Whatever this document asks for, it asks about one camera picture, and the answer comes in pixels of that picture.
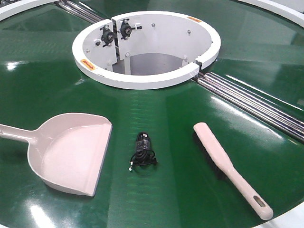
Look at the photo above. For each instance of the white outer rim left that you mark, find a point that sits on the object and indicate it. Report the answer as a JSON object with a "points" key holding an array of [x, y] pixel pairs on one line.
{"points": [[21, 6]]}

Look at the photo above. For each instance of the orange warning sticker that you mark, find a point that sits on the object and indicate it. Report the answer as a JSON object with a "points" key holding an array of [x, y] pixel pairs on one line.
{"points": [[88, 64], [194, 19]]}

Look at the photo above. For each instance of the pink hand brush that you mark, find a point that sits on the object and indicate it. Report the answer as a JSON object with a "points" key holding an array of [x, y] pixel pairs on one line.
{"points": [[224, 163]]}

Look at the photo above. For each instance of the white rim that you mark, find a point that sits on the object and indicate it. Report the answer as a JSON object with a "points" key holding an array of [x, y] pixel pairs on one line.
{"points": [[279, 9], [21, 6]]}

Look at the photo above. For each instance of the steel rollers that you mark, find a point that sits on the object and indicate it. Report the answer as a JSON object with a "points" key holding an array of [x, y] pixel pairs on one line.
{"points": [[252, 103], [79, 10]]}

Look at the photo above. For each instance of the orange warning sticker back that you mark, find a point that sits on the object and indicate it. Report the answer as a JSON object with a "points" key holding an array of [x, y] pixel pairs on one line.
{"points": [[194, 19]]}

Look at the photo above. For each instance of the steel rollers right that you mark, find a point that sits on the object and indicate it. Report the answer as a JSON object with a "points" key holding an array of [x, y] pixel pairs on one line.
{"points": [[252, 103]]}

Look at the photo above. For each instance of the white outer rim right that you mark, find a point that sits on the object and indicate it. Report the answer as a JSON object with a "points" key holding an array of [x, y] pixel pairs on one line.
{"points": [[279, 9]]}

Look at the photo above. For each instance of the steel rollers top left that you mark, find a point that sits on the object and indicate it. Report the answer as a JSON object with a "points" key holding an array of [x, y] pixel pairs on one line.
{"points": [[79, 10]]}

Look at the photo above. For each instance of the black bearing mount left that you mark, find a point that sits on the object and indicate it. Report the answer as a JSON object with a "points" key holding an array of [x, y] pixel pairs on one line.
{"points": [[107, 36]]}

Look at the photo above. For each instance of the black bearing mount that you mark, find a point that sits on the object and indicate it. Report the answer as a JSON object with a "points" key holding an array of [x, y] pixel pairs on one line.
{"points": [[126, 30], [107, 36]]}

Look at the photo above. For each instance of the black bearing mount right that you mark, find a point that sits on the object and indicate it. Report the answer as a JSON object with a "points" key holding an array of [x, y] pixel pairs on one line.
{"points": [[126, 30]]}

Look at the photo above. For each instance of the white central ring housing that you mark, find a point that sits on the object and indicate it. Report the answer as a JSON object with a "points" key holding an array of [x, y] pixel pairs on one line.
{"points": [[168, 50]]}

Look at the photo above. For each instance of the orange warning sticker front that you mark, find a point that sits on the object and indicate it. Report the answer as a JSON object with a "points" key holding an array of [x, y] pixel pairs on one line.
{"points": [[88, 64]]}

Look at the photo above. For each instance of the pink plastic dustpan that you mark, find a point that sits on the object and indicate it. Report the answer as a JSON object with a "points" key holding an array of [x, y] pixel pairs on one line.
{"points": [[67, 151]]}

